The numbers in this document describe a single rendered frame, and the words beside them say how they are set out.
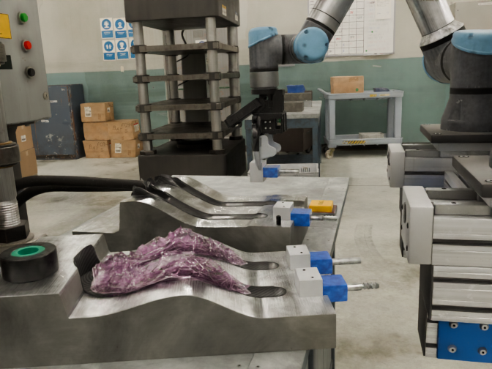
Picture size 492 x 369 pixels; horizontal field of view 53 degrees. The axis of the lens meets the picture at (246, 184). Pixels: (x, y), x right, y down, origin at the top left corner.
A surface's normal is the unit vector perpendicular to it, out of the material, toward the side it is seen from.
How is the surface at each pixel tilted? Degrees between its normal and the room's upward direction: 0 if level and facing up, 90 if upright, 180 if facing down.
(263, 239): 90
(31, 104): 90
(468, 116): 72
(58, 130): 90
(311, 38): 90
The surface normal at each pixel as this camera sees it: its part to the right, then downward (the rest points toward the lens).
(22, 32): 0.97, 0.02
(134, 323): 0.04, 0.22
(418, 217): -0.22, 0.22
